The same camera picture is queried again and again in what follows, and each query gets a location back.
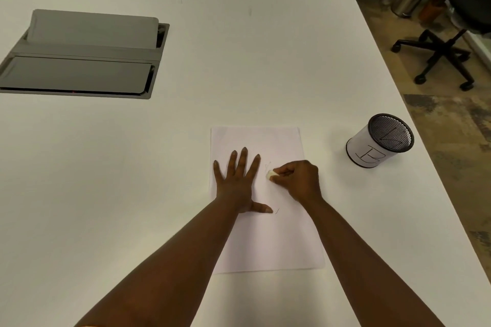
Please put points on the person's left little finger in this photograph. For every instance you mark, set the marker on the person's left little finger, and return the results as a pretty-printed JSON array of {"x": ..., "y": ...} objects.
[{"x": 219, "y": 171}]

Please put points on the person's right fingers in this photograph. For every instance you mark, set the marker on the person's right fingers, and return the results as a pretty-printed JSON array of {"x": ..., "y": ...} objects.
[{"x": 280, "y": 174}]

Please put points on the person's left forearm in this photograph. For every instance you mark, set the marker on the person's left forearm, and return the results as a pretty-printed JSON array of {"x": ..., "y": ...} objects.
[{"x": 161, "y": 265}]

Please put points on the white paper sheet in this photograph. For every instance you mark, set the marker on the white paper sheet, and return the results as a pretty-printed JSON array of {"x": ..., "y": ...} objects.
[{"x": 268, "y": 238}]

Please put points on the person's left hand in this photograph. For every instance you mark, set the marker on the person's left hand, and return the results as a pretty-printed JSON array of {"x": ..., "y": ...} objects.
[{"x": 236, "y": 190}]

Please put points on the person's right forearm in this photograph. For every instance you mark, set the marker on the person's right forearm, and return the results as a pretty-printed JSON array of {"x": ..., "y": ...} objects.
[{"x": 368, "y": 261}]

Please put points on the person's left middle finger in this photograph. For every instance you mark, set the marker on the person's left middle finger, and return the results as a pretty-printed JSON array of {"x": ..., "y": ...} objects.
[{"x": 242, "y": 162}]

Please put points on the person's right hand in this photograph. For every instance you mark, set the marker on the person's right hand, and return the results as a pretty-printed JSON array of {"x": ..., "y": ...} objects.
[{"x": 301, "y": 181}]

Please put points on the black office chair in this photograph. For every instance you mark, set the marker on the black office chair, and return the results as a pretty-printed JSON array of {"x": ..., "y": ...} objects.
[{"x": 448, "y": 31}]

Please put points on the mesh pen holder white label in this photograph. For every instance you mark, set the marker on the mesh pen holder white label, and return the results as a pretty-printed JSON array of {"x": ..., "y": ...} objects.
[{"x": 378, "y": 142}]

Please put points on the white eraser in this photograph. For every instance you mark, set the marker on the white eraser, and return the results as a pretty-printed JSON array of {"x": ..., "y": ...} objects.
[{"x": 269, "y": 174}]

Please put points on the person's left thumb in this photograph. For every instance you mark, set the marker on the person's left thumb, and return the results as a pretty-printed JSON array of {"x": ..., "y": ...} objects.
[{"x": 262, "y": 208}]

